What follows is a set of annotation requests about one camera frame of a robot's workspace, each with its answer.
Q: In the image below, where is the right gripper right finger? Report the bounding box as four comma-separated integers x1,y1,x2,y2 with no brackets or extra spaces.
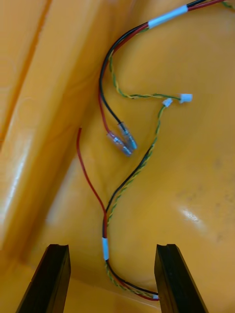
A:
154,243,209,313

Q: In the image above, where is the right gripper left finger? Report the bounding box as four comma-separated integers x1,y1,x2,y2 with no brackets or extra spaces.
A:
16,244,71,313

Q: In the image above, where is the red black green-yellow wire harness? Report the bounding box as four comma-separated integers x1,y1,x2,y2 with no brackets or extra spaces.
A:
98,0,235,157
76,97,173,302

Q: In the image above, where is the yellow-orange plastic bin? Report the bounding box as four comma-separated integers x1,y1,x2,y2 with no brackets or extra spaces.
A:
0,0,235,313

